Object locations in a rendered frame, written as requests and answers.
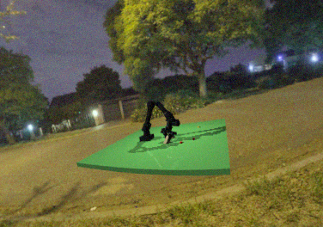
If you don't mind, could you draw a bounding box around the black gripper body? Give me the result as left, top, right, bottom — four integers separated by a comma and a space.
161, 126, 177, 135

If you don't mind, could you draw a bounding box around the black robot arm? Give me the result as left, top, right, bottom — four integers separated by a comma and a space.
142, 101, 180, 136

